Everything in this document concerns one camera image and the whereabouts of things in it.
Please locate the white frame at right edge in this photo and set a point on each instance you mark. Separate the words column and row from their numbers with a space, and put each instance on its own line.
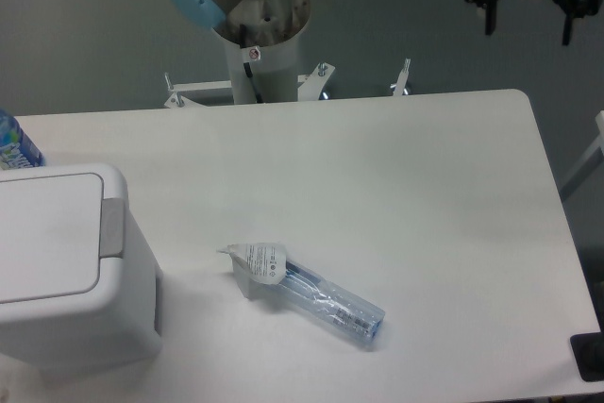
column 585, row 165

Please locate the clear plastic toothbrush package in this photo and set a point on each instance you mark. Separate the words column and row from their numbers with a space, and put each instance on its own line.
column 265, row 271

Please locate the blue labelled water bottle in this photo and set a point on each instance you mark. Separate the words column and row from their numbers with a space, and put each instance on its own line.
column 17, row 149

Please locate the grey trash can push button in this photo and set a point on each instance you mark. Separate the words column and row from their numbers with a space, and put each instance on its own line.
column 112, row 229

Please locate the white plastic trash can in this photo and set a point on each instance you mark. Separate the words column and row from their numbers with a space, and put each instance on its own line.
column 62, row 306

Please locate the black pad at table edge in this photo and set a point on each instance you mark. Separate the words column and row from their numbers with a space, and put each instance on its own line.
column 588, row 352

